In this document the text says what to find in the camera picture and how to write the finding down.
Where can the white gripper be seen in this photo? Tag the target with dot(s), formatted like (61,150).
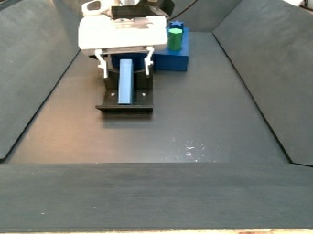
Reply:
(102,33)

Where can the blue shape sorting board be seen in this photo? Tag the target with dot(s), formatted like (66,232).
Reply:
(165,59)

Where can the light blue rectangular block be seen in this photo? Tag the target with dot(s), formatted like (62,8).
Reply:
(126,81)

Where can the black curved fixture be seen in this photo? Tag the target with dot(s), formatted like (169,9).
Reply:
(142,92)

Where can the green hexagonal prism peg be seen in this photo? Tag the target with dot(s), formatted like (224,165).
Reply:
(174,39)

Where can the dark blue star peg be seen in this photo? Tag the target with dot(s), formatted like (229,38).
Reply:
(177,24)

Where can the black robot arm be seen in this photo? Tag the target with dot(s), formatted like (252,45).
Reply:
(119,9)

